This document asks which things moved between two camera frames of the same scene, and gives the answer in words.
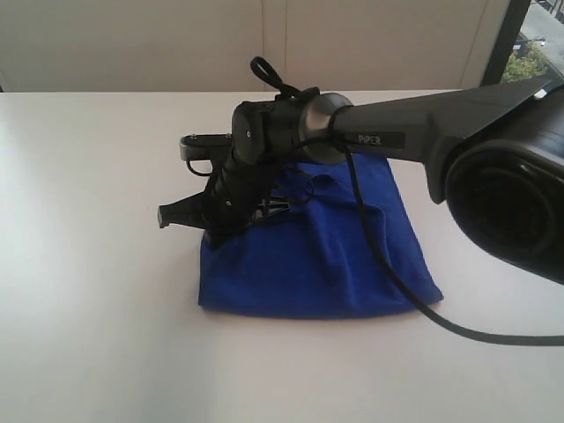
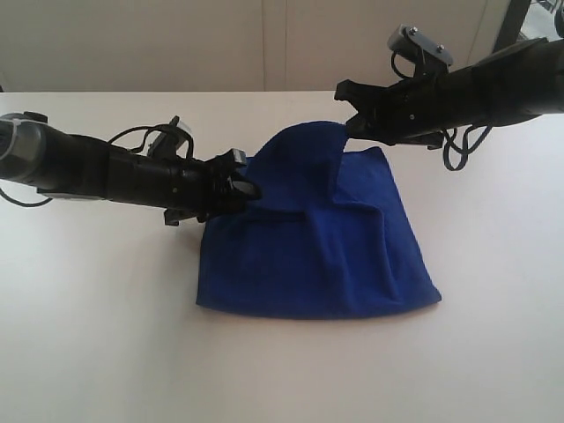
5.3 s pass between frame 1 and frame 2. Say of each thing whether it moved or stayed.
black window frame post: stayed
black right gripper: moved
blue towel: stayed
